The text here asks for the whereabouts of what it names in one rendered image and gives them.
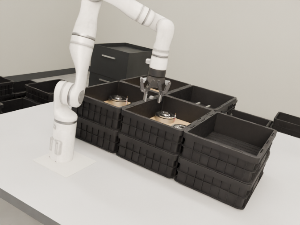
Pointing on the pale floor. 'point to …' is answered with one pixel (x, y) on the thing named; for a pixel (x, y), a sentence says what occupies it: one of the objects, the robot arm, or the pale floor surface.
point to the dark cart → (118, 62)
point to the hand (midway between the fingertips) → (152, 98)
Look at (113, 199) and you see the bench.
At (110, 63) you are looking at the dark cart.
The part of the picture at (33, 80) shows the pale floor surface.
